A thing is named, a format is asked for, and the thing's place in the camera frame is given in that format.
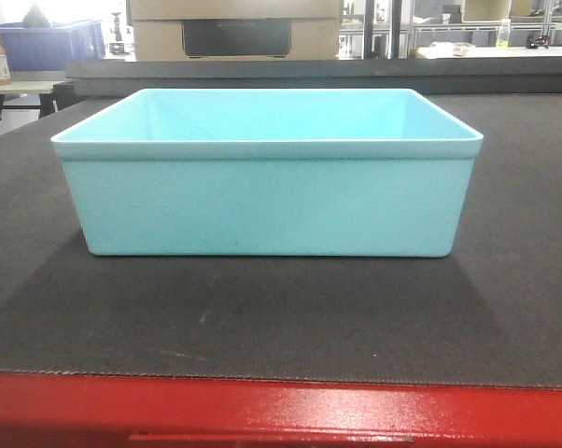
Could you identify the light blue plastic bin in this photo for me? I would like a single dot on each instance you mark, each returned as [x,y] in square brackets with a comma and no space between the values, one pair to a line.
[269,172]

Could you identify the dark grey conveyor belt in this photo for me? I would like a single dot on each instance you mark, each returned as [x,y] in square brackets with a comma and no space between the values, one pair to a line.
[489,314]

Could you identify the cardboard box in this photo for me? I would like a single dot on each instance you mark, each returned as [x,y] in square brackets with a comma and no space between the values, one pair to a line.
[171,31]

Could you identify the grey side table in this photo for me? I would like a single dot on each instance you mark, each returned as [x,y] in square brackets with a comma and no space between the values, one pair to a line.
[44,89]

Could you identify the yellow bottle in background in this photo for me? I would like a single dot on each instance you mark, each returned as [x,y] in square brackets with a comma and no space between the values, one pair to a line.
[503,34]

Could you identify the far blue crate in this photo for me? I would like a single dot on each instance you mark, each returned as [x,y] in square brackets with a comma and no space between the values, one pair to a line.
[51,49]

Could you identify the red conveyor frame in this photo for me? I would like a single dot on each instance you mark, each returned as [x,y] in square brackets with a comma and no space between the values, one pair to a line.
[41,410]

